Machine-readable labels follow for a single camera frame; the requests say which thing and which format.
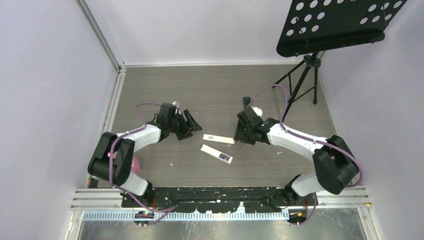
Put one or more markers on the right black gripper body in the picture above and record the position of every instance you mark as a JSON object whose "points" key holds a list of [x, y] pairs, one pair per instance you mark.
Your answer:
{"points": [[244, 134]]}

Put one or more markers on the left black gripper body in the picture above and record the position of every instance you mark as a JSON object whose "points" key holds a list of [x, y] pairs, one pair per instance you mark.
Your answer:
{"points": [[179, 126]]}

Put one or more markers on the white remote battery cover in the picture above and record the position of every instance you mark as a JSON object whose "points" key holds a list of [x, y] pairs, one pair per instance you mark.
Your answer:
{"points": [[219, 139]]}

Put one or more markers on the white silver prism bar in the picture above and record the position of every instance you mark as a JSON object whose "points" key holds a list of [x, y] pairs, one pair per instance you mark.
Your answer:
{"points": [[214, 153]]}

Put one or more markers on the black remote control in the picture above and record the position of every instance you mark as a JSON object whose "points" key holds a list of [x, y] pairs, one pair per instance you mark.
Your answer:
{"points": [[246, 101]]}

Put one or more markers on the blue purple battery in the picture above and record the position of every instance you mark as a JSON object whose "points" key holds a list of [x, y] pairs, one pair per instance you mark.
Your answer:
{"points": [[224, 157]]}

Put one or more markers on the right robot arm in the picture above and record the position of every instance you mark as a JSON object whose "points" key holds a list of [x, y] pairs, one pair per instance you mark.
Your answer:
{"points": [[334, 164]]}

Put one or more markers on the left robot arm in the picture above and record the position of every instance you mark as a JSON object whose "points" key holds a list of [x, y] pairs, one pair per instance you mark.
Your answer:
{"points": [[112, 158]]}

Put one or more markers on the pink metronome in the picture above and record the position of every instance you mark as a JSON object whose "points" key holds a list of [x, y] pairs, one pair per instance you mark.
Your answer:
{"points": [[135, 164]]}

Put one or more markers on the black tripod stand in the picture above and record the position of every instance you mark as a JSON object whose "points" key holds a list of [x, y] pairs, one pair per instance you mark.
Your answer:
{"points": [[311, 62]]}

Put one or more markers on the black perforated music stand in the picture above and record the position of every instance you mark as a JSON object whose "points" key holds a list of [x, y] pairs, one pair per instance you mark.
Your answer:
{"points": [[320, 25]]}

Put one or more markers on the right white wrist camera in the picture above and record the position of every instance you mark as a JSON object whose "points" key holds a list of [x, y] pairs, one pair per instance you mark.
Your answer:
{"points": [[256, 111]]}

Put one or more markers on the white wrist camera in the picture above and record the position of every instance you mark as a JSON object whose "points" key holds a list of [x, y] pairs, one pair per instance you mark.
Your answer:
{"points": [[256, 111], [177, 107]]}

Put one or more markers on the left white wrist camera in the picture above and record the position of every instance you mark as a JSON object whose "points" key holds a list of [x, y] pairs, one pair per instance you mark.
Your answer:
{"points": [[177, 107]]}

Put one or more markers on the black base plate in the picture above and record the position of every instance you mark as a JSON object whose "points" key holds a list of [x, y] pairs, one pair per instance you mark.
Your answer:
{"points": [[262, 199]]}

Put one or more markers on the white slotted cable duct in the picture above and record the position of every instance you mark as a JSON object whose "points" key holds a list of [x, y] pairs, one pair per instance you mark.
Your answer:
{"points": [[133, 215]]}

